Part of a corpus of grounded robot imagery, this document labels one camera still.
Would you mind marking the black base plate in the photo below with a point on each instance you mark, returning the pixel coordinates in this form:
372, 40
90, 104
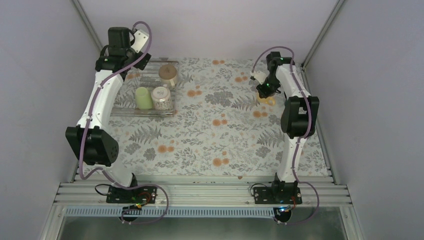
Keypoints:
141, 195
266, 196

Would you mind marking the aluminium mounting rail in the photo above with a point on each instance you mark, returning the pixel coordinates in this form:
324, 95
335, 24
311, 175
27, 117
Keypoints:
202, 195

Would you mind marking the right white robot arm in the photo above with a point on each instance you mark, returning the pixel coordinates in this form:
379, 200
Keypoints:
297, 122

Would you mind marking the clear acrylic dish rack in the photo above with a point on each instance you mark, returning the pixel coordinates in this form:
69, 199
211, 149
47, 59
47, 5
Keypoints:
125, 103

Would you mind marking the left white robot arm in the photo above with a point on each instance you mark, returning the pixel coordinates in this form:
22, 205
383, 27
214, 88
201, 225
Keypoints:
94, 147

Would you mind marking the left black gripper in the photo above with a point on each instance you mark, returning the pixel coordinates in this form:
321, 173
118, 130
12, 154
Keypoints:
142, 63

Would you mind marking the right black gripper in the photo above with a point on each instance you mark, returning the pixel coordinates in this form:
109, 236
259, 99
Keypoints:
265, 93

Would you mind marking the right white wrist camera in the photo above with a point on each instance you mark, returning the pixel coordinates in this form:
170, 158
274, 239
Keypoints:
259, 76

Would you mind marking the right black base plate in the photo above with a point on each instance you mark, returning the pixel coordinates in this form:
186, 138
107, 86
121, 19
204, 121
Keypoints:
266, 196

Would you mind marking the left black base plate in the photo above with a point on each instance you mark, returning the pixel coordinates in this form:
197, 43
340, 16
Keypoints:
141, 195

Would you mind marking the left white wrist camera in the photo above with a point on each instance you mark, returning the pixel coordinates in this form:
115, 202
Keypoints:
140, 38

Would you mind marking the yellow mug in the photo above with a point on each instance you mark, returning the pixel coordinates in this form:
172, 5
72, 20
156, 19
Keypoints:
268, 100

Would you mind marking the light green cup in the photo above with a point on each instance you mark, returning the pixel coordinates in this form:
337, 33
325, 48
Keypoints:
143, 99

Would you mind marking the white patterned cup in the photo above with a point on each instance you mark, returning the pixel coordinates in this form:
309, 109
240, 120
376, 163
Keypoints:
161, 97

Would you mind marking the beige brown mug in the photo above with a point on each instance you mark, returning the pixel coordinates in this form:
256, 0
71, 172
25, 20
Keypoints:
169, 75

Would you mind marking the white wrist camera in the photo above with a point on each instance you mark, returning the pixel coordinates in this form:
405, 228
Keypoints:
140, 38
259, 76

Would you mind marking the floral patterned tablecloth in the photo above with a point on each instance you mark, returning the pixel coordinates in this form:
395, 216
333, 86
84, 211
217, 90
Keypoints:
218, 128

